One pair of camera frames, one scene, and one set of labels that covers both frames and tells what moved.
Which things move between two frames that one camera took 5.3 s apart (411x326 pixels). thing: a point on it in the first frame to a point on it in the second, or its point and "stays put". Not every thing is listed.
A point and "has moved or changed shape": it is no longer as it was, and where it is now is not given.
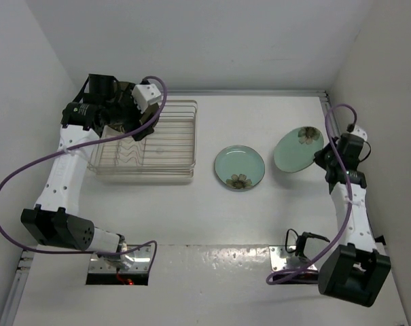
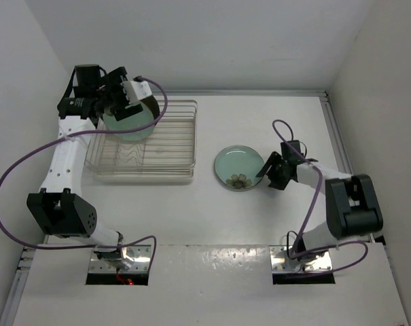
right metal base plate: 281,259 stays put
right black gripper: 318,156 to 276,183
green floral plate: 295,150 has moved or changed shape
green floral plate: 239,168 stays put
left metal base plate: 102,264 stays put
